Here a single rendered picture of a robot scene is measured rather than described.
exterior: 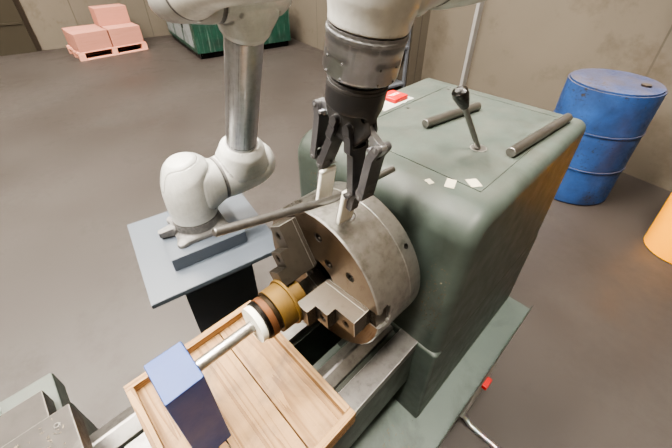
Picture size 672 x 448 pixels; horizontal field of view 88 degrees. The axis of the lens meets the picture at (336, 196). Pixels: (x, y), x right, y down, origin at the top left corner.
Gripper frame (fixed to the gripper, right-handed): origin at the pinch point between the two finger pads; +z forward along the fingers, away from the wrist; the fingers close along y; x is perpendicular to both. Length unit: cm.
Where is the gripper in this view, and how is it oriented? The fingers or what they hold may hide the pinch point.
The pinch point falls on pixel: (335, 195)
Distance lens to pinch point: 55.5
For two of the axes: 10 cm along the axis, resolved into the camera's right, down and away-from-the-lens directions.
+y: 6.3, 6.0, -4.9
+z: -1.3, 7.1, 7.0
